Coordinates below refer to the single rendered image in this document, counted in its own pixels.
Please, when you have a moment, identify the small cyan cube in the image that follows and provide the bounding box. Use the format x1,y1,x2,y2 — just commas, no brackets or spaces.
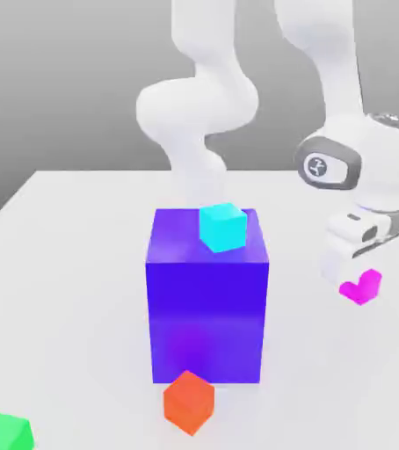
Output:
198,202,249,254

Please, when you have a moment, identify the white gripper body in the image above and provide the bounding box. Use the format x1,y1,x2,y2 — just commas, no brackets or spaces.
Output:
320,233,398,287

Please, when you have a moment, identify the small magenta cube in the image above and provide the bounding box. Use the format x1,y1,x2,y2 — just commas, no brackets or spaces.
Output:
338,268,384,307

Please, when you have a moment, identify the large purple box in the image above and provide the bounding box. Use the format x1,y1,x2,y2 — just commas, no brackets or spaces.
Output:
145,207,270,386

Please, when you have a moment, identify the small green cube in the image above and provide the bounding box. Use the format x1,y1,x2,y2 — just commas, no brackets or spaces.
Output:
0,411,35,450

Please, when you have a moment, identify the small orange cube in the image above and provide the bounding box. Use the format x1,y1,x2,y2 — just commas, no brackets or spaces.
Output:
163,369,216,438

